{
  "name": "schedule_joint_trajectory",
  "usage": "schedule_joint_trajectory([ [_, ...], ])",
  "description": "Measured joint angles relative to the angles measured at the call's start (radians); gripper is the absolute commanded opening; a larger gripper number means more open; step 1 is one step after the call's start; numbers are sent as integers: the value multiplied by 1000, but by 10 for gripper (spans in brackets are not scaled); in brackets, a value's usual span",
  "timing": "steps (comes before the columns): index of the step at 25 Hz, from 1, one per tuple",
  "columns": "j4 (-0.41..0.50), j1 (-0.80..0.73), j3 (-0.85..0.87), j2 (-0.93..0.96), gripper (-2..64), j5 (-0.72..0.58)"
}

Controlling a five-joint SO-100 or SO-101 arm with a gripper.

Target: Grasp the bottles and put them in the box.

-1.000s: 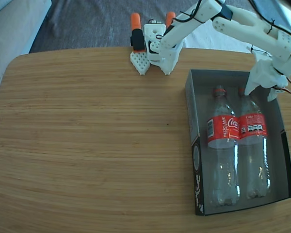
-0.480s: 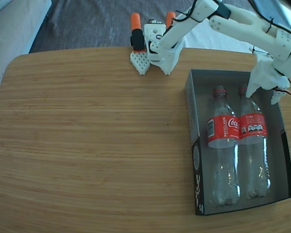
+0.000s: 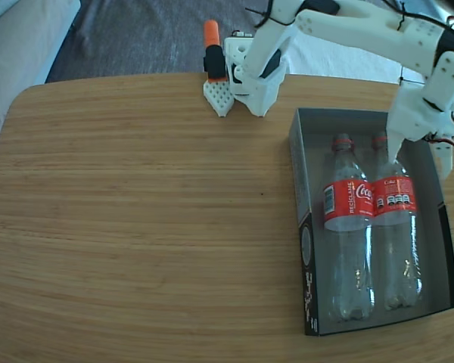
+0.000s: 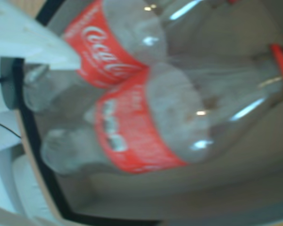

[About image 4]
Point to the small clear cola bottle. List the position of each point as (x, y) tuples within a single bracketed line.
[(136, 131)]

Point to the large clear cola bottle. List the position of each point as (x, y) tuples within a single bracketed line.
[(103, 47)]

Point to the grey cardboard box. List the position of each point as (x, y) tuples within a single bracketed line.
[(202, 188)]

